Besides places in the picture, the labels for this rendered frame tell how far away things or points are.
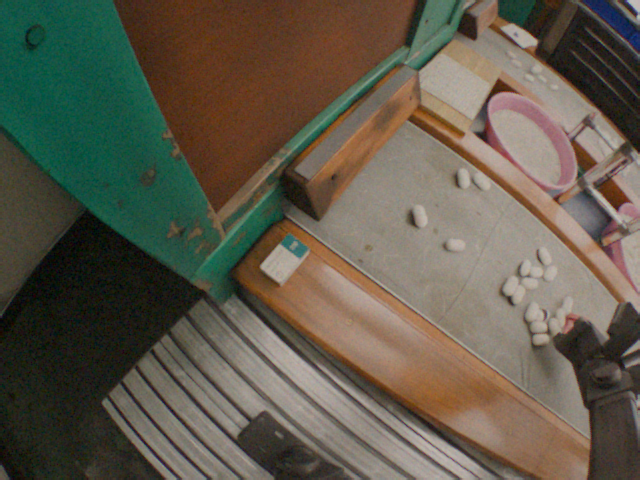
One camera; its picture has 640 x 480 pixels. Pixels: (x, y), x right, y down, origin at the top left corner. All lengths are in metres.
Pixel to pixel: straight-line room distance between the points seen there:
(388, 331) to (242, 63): 0.34
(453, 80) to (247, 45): 0.54
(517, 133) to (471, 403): 0.58
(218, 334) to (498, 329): 0.45
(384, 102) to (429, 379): 0.38
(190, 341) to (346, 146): 0.38
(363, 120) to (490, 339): 0.38
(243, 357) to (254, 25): 0.43
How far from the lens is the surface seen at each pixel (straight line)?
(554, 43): 0.32
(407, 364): 0.41
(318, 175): 0.35
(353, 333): 0.39
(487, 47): 1.03
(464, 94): 0.68
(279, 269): 0.38
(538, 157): 0.77
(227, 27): 0.21
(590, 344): 0.50
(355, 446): 0.52
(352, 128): 0.39
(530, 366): 0.56
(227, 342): 0.50
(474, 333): 0.49
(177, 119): 0.21
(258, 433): 0.50
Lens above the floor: 1.15
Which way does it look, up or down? 70 degrees down
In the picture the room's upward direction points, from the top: 11 degrees clockwise
